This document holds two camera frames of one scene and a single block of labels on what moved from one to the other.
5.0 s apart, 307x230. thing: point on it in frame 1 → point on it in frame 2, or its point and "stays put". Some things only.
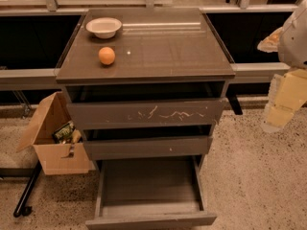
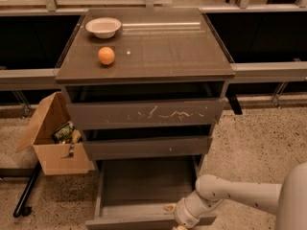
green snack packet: x=63 y=134 stays put
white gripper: x=295 y=41 → x=181 y=213
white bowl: x=104 y=28 stays put
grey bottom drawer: x=164 y=194 stays put
